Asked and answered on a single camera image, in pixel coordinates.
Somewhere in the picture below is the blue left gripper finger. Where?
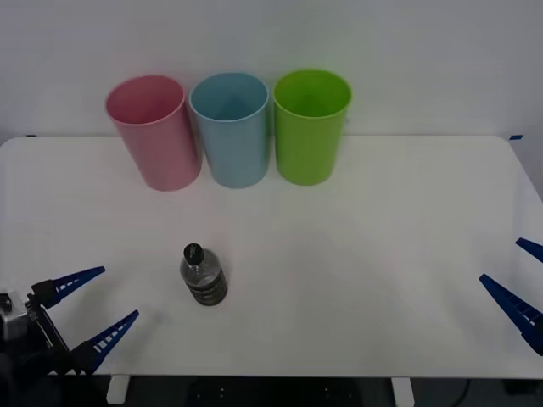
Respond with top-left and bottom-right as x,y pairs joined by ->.
70,309 -> 140,376
29,265 -> 106,309

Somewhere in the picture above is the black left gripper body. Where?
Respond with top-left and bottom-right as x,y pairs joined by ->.
25,294 -> 80,377

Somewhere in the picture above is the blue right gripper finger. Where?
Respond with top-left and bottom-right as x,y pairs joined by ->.
479,274 -> 543,356
515,237 -> 543,264

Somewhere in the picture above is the small dark plastic bottle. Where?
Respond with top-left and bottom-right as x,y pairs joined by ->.
179,243 -> 229,309

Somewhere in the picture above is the white table leg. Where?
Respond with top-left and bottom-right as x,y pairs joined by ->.
105,375 -> 131,404
390,376 -> 413,407

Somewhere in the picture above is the pink plastic waste bin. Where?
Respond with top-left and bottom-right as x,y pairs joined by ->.
104,75 -> 203,192

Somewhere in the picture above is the pale blue plastic waste bin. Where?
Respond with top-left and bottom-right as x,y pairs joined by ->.
188,70 -> 272,189

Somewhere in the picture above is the green plastic waste bin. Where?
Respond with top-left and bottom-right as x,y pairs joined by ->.
271,68 -> 354,187

